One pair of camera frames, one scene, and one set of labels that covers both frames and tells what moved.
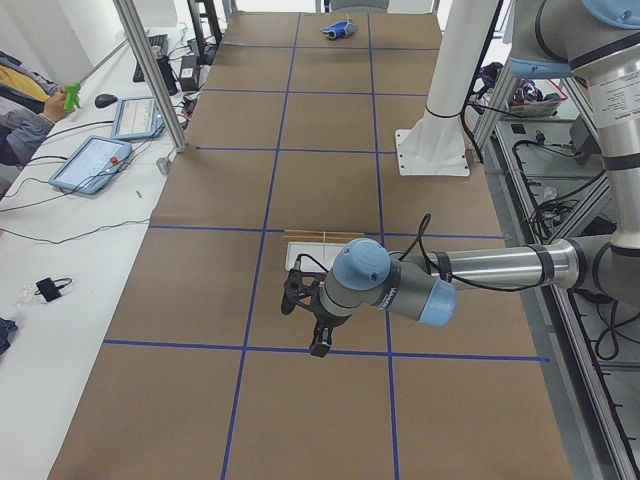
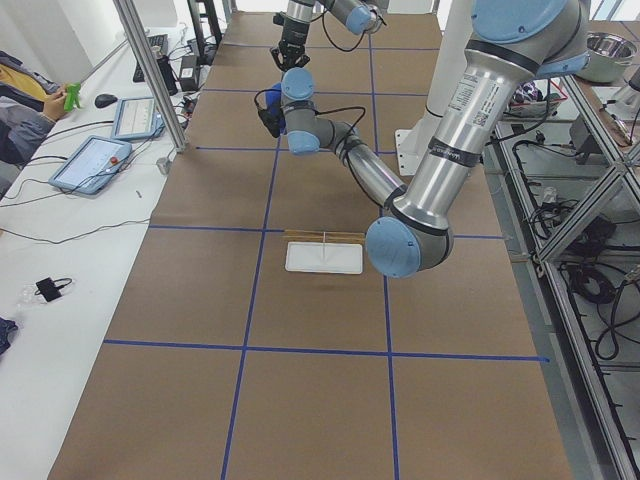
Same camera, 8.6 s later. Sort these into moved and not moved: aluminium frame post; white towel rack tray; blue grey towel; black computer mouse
Moved: blue grey towel
Not moved: black computer mouse; white towel rack tray; aluminium frame post
